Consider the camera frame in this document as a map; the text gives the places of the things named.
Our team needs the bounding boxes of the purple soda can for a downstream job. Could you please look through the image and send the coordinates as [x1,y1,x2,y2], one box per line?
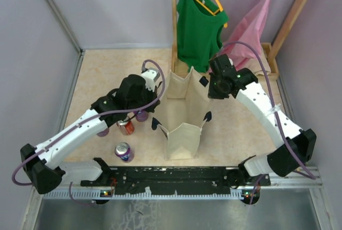
[135,110,149,122]
[114,142,134,162]
[97,128,110,137]

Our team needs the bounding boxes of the beige canvas tote bag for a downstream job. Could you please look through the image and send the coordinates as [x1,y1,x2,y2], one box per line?
[151,68,212,160]

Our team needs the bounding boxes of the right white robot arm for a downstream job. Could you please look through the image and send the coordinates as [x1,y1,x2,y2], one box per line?
[208,54,317,185]

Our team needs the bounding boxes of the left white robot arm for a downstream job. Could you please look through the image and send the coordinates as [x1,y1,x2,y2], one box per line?
[20,68,165,194]

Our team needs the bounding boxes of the pink cloth garment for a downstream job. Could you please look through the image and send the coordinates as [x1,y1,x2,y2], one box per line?
[219,0,271,75]

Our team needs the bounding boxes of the purple soda can front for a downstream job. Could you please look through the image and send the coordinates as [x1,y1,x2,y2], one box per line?
[114,142,134,162]

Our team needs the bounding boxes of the wooden clothes rack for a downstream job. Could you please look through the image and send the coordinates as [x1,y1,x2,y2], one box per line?
[171,0,308,80]

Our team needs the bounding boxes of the green tank top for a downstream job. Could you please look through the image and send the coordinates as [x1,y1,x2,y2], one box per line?
[176,0,229,73]

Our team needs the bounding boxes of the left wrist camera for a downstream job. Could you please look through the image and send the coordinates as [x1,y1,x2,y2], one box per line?
[141,68,160,91]

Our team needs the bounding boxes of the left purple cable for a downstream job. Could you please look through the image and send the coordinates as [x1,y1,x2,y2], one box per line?
[11,59,166,207]

